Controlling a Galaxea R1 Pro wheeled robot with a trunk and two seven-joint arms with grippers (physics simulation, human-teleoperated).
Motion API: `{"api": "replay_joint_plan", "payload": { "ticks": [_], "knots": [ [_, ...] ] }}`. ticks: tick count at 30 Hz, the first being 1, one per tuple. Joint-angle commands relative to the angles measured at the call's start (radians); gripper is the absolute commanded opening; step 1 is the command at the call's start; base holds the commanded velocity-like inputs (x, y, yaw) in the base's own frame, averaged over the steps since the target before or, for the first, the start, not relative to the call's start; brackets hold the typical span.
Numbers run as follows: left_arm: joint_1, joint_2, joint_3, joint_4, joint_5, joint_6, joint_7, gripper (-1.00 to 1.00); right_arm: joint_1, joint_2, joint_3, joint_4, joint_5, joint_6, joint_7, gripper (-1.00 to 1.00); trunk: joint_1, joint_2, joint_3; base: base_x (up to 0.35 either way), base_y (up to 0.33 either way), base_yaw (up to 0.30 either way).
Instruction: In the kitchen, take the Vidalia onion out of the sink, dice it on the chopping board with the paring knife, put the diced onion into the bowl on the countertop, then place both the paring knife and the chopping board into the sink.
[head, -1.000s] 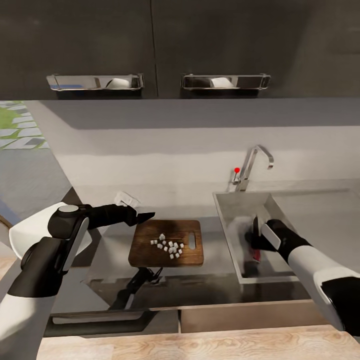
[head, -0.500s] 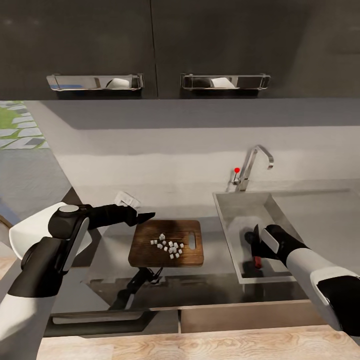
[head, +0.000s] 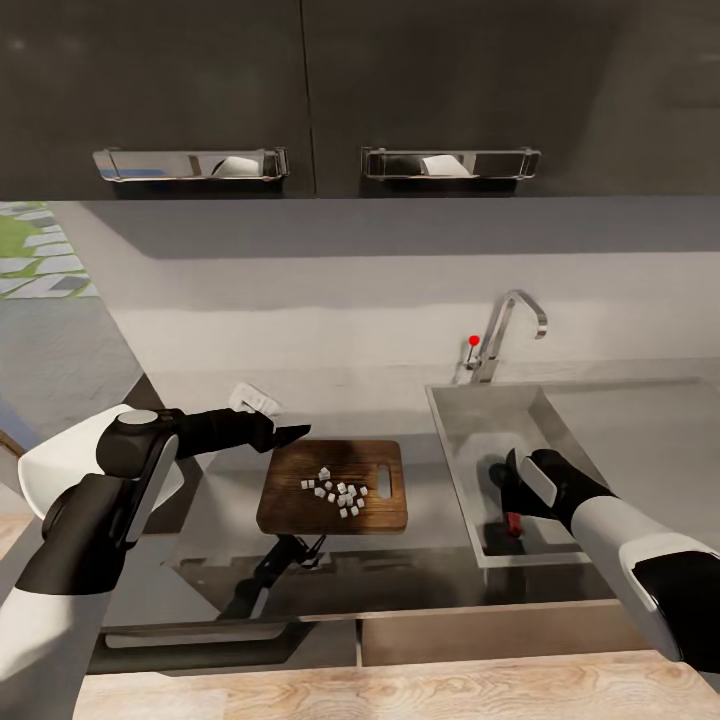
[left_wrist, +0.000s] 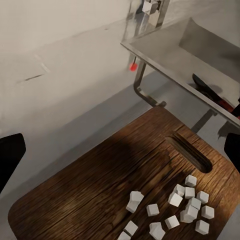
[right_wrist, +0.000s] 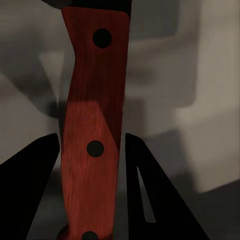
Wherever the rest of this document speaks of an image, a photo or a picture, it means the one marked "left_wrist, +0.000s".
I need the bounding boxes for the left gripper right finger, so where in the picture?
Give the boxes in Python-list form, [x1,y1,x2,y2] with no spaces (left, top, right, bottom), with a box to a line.
[224,133,240,173]

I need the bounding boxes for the cutting board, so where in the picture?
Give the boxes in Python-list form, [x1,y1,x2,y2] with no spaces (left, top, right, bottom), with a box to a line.
[7,106,240,240]

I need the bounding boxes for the parer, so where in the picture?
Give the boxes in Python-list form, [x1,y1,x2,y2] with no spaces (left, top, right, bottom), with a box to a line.
[193,74,234,113]

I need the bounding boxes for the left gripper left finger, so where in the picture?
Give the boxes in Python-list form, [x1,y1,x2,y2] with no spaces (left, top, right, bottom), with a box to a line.
[0,133,26,193]

